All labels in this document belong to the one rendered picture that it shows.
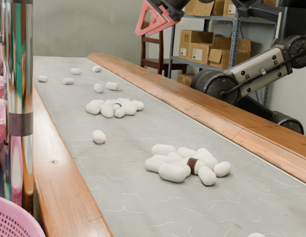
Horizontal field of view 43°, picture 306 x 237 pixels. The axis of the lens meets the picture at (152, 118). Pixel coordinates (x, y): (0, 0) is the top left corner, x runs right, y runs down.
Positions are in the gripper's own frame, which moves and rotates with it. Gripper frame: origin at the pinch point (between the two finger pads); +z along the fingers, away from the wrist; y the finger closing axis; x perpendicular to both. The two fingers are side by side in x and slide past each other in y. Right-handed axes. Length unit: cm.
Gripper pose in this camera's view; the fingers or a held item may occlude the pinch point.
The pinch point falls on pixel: (145, 31)
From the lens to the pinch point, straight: 95.8
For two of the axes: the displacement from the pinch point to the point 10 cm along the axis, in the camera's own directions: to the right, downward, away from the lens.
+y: 2.7, -2.2, 9.4
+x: -6.9, -7.2, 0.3
